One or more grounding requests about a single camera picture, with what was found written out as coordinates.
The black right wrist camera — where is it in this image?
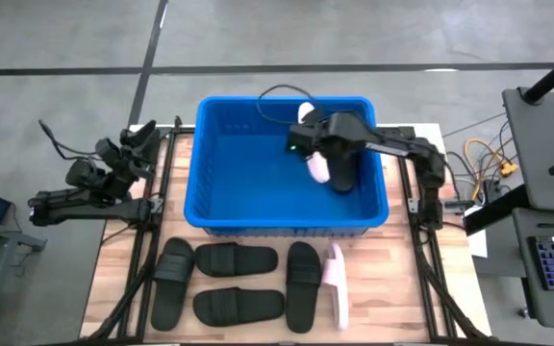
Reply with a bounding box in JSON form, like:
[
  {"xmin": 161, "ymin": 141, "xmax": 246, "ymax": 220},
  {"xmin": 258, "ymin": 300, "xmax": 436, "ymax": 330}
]
[{"xmin": 286, "ymin": 122, "xmax": 319, "ymax": 156}]

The black round pole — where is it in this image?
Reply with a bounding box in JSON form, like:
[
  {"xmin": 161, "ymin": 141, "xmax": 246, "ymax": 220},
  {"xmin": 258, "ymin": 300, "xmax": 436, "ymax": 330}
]
[{"xmin": 520, "ymin": 42, "xmax": 554, "ymax": 106}]

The black desk base beam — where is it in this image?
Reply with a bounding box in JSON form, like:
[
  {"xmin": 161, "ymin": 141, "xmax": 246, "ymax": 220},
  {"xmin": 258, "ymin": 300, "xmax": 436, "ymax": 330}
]
[{"xmin": 463, "ymin": 185, "xmax": 531, "ymax": 236}]

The black rubber slide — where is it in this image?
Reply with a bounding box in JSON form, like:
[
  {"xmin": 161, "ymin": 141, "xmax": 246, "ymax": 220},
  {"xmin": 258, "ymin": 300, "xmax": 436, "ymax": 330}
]
[
  {"xmin": 285, "ymin": 240, "xmax": 323, "ymax": 334},
  {"xmin": 194, "ymin": 241, "xmax": 280, "ymax": 279},
  {"xmin": 328, "ymin": 143, "xmax": 360, "ymax": 194},
  {"xmin": 150, "ymin": 236, "xmax": 196, "ymax": 333},
  {"xmin": 192, "ymin": 286, "xmax": 287, "ymax": 329}
]

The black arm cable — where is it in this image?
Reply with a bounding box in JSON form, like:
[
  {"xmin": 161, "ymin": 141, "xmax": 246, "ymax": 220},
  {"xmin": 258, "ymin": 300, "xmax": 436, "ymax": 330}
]
[{"xmin": 38, "ymin": 118, "xmax": 98, "ymax": 162}]

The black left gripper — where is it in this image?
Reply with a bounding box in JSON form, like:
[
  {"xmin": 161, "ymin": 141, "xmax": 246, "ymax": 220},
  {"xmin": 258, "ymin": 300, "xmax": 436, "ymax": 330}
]
[{"xmin": 96, "ymin": 119, "xmax": 162, "ymax": 180}]

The dark grey computer desk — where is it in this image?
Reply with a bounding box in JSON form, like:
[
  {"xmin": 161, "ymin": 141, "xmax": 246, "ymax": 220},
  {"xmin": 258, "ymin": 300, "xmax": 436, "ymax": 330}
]
[{"xmin": 501, "ymin": 86, "xmax": 554, "ymax": 215}]

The blue plastic bin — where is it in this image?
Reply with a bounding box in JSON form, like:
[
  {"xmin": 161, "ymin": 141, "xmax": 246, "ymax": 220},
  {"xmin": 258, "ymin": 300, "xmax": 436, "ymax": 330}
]
[{"xmin": 183, "ymin": 95, "xmax": 390, "ymax": 238}]

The yellow cable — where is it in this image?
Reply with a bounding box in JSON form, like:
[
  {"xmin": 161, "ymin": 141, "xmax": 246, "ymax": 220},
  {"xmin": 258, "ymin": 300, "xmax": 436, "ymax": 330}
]
[{"xmin": 464, "ymin": 137, "xmax": 518, "ymax": 201}]

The dark grey keyboard shelf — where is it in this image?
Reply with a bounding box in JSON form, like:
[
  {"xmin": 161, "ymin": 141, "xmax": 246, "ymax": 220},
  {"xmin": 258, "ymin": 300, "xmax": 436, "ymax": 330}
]
[{"xmin": 511, "ymin": 207, "xmax": 554, "ymax": 333}]

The black looped gripper cable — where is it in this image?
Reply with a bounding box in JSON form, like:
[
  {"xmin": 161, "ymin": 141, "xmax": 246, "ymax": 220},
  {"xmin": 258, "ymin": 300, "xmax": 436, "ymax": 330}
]
[{"xmin": 256, "ymin": 84, "xmax": 326, "ymax": 127}]

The white paper sheet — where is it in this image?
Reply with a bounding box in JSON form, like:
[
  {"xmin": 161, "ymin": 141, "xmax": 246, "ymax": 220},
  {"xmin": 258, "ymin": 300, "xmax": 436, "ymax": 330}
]
[{"xmin": 463, "ymin": 205, "xmax": 489, "ymax": 260}]

